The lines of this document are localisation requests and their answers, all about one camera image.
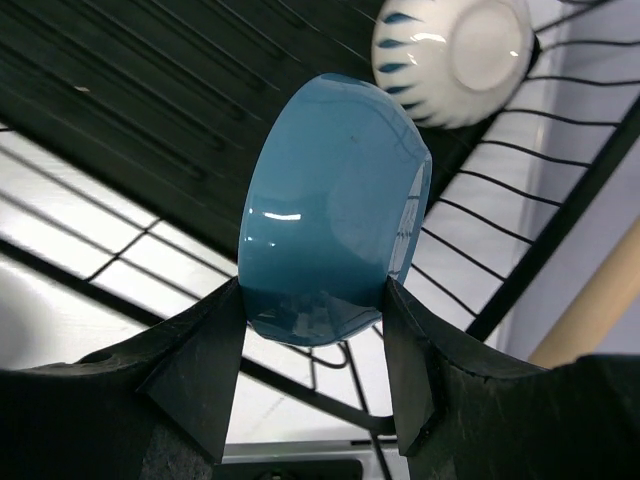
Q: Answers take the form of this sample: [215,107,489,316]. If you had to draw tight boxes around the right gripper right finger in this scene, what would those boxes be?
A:
[383,280,639,479]

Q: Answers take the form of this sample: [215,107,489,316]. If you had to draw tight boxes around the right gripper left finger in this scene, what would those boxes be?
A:
[1,280,246,479]

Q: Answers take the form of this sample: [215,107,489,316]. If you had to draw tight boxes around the plain blue bowl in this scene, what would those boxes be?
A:
[238,73,432,347]

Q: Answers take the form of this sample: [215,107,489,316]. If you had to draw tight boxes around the white blue-striped bowl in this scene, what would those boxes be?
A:
[371,0,535,129]

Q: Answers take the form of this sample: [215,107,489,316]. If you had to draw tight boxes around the right wooden rack handle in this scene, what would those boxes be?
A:
[528,221,639,369]

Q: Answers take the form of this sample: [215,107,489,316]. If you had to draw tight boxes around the black wire dish rack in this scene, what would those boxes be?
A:
[0,0,640,451]

